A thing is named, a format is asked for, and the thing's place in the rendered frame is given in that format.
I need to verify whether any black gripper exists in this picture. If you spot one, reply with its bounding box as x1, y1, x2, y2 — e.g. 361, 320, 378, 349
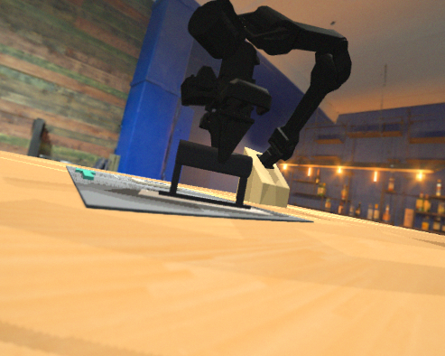
199, 66, 272, 164

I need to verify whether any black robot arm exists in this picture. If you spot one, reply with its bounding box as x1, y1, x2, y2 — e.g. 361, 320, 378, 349
181, 0, 352, 169

